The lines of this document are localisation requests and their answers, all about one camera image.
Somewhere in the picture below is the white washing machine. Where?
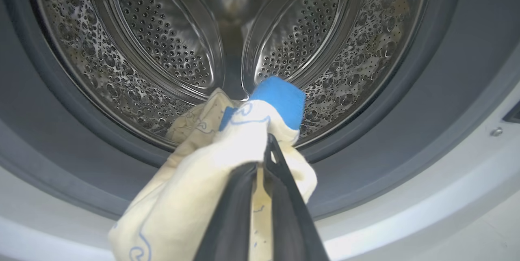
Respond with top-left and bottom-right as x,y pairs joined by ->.
0,0 -> 520,261

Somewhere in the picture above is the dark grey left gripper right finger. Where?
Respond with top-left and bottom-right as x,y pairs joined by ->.
264,133 -> 329,261

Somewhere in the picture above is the cream garment with blue cuff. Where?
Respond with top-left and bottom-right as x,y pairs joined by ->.
108,76 -> 318,261

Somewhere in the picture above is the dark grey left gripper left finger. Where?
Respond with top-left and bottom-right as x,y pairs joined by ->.
195,162 -> 259,261

